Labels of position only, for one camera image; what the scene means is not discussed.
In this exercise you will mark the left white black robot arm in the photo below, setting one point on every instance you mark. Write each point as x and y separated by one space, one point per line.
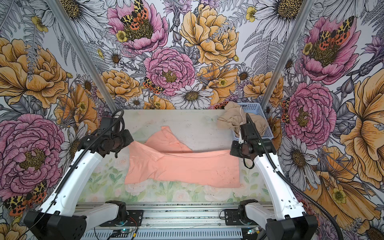
56 218

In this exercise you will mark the aluminium rail frame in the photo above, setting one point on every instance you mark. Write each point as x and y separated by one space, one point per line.
182 215

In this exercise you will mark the peach graphic t-shirt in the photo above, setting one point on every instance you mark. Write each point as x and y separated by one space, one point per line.
164 158

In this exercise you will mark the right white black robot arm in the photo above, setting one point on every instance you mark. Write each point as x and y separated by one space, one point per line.
288 220

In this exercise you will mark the light blue plastic basket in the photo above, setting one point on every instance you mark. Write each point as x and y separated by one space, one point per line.
258 117

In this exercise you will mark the beige drawstring shorts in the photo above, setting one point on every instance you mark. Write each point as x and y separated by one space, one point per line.
232 119

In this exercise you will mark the white vented cable duct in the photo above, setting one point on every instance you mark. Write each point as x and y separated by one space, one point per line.
183 234

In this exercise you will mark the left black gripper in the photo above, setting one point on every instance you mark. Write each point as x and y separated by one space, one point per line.
126 133

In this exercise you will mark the aluminium corner post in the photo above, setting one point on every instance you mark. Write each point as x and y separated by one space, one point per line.
72 35
300 23

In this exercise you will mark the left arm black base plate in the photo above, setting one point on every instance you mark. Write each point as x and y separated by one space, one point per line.
133 218

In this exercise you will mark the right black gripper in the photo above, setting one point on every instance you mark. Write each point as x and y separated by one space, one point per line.
234 151

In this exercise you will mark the right aluminium corner post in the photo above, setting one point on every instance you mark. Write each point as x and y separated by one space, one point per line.
300 23

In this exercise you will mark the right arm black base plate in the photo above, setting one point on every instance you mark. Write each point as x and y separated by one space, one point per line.
234 217

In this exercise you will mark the left aluminium corner post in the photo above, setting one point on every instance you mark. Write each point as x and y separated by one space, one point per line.
72 35

